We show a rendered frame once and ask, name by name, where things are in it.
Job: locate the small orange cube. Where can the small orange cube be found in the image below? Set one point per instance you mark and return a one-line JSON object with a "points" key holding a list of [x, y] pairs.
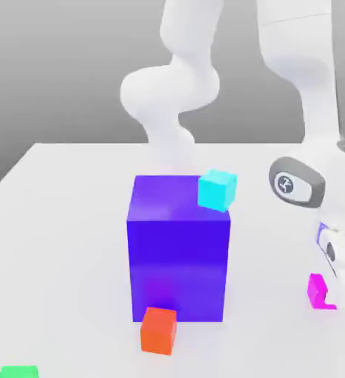
{"points": [[158, 332]]}

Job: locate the small magenta cube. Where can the small magenta cube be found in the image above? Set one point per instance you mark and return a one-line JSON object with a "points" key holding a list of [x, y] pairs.
{"points": [[315, 291]]}

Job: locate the large blue box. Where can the large blue box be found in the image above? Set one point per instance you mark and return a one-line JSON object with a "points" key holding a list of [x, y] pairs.
{"points": [[178, 265]]}

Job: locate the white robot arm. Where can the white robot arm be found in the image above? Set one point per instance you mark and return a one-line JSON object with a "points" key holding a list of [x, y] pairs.
{"points": [[172, 88]]}

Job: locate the small cyan cube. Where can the small cyan cube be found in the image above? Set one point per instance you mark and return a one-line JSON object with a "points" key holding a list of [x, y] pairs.
{"points": [[216, 190]]}

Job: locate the small green cube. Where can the small green cube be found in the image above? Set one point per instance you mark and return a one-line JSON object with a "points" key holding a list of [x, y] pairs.
{"points": [[18, 372]]}

